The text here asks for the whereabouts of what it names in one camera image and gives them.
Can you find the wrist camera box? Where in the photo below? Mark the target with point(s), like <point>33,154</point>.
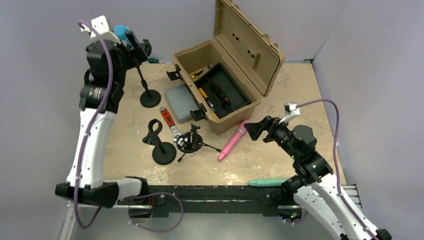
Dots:
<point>101,25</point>
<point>291,111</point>

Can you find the pink microphone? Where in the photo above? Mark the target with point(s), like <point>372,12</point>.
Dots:
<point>239,133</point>

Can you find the red adjustable wrench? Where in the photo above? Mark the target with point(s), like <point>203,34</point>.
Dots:
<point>170,122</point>

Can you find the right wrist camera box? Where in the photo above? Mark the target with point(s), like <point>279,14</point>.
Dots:
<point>291,111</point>

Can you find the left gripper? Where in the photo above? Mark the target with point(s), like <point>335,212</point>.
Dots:
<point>135,56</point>

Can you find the black tripod shock mount stand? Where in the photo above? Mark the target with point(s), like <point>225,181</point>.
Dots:
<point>191,141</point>

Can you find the blue microphone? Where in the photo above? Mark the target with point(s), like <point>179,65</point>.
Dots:
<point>119,31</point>

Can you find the tan plastic toolbox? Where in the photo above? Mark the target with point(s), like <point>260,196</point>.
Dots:
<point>249,56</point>

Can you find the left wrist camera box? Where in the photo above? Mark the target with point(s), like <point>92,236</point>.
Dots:
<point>101,25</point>

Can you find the black round base mic stand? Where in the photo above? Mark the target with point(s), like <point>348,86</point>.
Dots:
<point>163,153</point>

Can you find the mint green microphone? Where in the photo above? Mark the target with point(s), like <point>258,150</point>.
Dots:
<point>266,182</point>

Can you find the green handled screwdriver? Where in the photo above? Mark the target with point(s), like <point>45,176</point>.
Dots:
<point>154,61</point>

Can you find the grey flat case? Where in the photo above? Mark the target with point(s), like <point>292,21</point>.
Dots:
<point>181,102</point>

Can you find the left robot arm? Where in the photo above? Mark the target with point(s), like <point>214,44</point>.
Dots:
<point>100,96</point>

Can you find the black front mounting rail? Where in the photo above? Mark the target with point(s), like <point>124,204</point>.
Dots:
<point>217,199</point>

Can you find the black toolbox tray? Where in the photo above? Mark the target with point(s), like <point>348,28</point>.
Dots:
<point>224,92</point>

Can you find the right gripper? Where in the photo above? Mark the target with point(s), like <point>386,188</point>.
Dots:
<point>254,129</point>

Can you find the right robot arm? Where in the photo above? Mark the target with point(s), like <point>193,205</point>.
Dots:
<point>315,185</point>

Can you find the yellow black pliers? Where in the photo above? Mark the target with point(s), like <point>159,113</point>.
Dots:
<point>197,74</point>

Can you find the yellow handled tool in tray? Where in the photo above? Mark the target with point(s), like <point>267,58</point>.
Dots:
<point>209,102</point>

